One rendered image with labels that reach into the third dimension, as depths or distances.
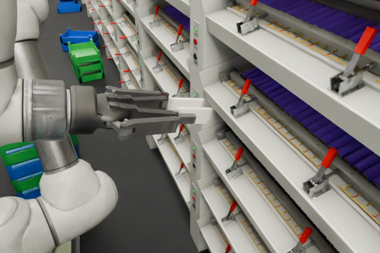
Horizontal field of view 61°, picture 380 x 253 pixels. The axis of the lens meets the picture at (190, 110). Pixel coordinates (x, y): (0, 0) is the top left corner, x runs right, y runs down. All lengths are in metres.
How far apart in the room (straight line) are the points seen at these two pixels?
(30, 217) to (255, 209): 0.59
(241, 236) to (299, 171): 0.43
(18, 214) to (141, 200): 0.75
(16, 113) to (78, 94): 0.08
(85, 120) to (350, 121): 0.37
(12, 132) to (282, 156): 0.47
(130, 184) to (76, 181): 0.71
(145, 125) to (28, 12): 0.60
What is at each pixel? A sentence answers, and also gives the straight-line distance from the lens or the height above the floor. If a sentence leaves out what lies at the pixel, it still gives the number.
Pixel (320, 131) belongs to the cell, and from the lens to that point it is 0.68.
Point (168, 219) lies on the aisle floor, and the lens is 1.51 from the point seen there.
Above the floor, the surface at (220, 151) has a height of 0.56.
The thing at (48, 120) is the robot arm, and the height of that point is 0.93.
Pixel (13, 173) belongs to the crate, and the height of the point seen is 0.20.
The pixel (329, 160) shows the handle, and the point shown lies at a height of 0.83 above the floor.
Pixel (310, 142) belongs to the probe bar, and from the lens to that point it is 0.66.
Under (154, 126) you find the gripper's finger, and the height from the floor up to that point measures 0.90.
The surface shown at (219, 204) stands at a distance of 1.09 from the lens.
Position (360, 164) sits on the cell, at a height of 0.80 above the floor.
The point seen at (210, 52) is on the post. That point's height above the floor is 0.85.
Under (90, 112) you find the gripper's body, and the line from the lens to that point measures 0.48.
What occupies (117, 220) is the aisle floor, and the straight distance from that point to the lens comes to 1.54.
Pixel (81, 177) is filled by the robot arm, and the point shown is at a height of 0.52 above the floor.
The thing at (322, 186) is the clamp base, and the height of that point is 0.78.
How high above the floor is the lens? 1.18
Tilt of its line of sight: 33 degrees down
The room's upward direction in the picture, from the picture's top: straight up
